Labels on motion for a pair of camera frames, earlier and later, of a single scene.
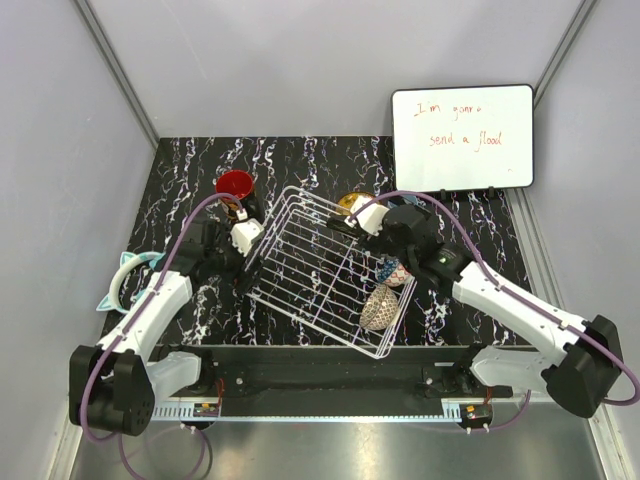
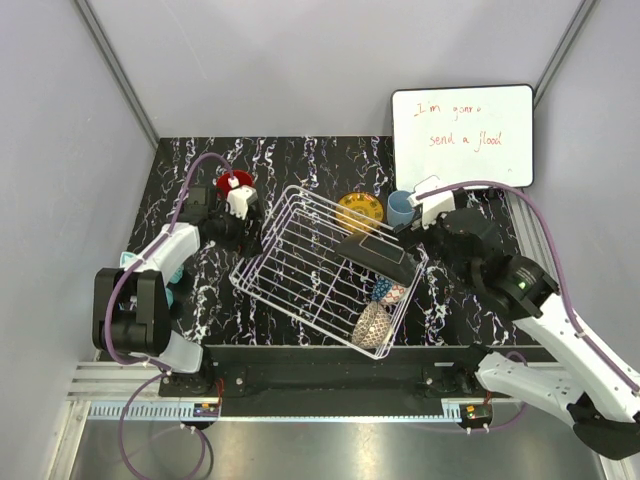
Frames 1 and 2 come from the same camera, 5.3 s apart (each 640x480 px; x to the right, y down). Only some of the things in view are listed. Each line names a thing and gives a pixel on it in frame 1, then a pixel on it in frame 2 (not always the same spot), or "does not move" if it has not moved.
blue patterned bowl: [391, 272] -> [381, 288]
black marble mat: [319, 278] does not move
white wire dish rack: [313, 266] does not move
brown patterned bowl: [379, 309] -> [372, 327]
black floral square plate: [341, 225] -> [378, 256]
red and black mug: [236, 183] does not move
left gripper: [233, 277] -> [247, 246]
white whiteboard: [463, 138] does not move
